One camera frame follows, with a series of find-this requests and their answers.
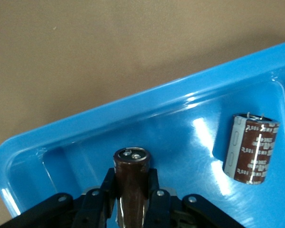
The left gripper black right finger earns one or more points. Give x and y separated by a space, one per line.
161 209

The stubby brown printed capacitor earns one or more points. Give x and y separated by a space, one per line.
256 152

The blue plastic tray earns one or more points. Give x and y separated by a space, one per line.
180 142

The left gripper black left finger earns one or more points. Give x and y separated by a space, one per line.
95 209

